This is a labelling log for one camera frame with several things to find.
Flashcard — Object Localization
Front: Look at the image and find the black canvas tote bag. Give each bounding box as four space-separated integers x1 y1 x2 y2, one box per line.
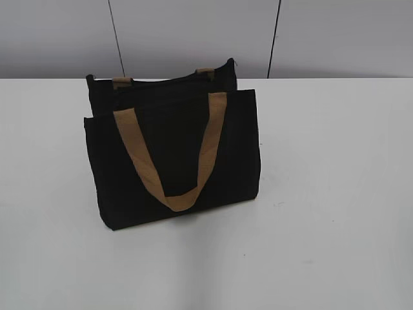
84 59 261 231

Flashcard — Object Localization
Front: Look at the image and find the tan front bag handle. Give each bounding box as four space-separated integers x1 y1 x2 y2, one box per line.
114 92 227 212

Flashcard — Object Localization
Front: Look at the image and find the tan bag handle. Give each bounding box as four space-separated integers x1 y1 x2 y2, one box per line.
112 68 215 90
114 92 227 212

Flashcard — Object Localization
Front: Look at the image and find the tan rear bag handle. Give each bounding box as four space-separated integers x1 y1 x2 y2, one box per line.
112 68 215 90

